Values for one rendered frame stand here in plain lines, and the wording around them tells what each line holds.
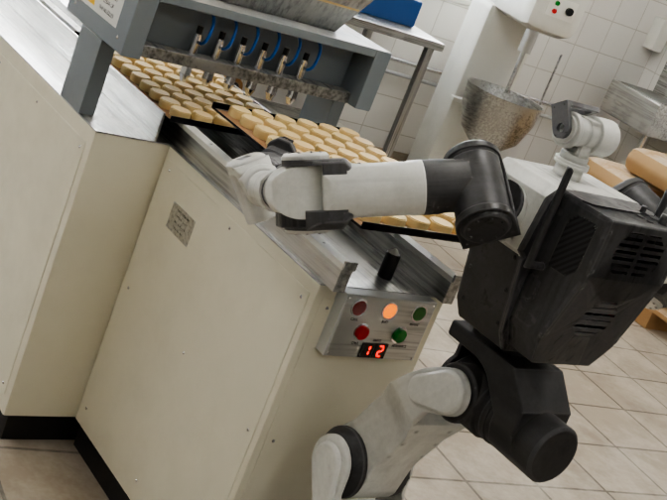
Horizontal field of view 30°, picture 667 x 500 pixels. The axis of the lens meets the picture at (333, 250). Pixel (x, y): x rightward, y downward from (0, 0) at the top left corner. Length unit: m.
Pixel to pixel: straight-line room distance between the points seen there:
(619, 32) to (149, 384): 5.44
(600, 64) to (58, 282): 5.36
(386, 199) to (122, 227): 1.13
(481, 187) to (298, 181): 0.29
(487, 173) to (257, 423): 0.81
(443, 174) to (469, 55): 4.74
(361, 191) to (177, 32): 1.08
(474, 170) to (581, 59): 5.78
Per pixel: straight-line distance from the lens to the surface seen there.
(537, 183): 2.10
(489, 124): 6.45
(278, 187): 2.01
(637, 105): 7.53
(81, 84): 2.94
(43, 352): 3.08
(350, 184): 1.96
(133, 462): 2.95
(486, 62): 6.75
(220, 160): 2.76
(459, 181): 1.99
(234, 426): 2.61
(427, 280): 2.61
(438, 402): 2.26
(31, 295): 3.04
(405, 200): 1.98
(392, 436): 2.40
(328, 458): 2.47
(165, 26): 2.92
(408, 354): 2.60
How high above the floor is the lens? 1.62
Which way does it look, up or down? 17 degrees down
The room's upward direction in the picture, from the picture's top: 22 degrees clockwise
